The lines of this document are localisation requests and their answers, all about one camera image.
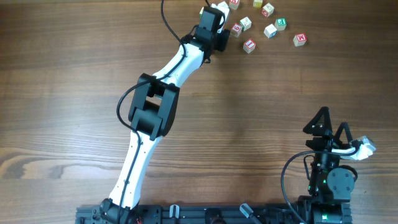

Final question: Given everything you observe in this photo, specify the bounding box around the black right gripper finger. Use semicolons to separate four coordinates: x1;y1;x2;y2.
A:
333;121;354;147
303;106;333;137

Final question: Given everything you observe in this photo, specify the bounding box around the red 6 number block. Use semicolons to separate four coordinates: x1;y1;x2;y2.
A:
231;23;243;37

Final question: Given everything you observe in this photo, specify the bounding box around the red I letter block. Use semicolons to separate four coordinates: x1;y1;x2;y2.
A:
243;39;256;54

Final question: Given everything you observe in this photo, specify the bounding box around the blue P letter block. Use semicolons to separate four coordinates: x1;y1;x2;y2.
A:
264;24;277;39

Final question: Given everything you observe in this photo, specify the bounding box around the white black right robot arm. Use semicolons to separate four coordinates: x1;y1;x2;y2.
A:
297;106;358;223

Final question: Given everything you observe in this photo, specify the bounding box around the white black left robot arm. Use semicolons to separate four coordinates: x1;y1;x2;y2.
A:
99;4;230;223

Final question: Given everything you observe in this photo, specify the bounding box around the green Z letter block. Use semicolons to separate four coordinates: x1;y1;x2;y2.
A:
199;7;204;19

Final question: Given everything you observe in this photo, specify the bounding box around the green-sided pattern block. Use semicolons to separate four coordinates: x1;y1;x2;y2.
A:
239;17;252;32

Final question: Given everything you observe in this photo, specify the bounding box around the red X letter block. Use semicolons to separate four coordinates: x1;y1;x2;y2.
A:
229;0;240;10

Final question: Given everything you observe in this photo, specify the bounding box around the yellow wooden block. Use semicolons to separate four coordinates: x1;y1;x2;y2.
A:
252;0;263;8

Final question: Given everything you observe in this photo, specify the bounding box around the red D letter block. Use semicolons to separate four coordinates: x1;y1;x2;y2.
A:
262;3;274;17

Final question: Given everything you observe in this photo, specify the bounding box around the green E letter block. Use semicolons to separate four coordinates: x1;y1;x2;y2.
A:
274;18;287;30

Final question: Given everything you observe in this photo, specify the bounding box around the red M letter block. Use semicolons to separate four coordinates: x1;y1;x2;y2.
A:
293;33;308;47

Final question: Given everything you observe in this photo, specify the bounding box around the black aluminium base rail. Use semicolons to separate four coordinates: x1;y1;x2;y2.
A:
75;203;353;224

